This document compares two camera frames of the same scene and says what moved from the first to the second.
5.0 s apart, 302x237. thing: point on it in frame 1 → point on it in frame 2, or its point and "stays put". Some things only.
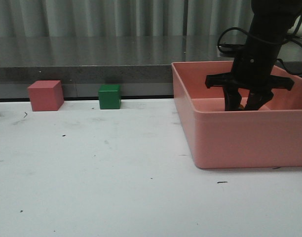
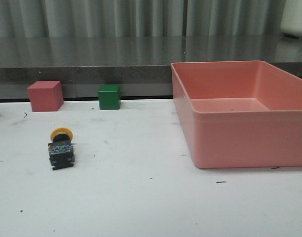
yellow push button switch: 240,107 → 60,150
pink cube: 46,95 stays put
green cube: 109,97 stays put
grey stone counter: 141,64 stays put
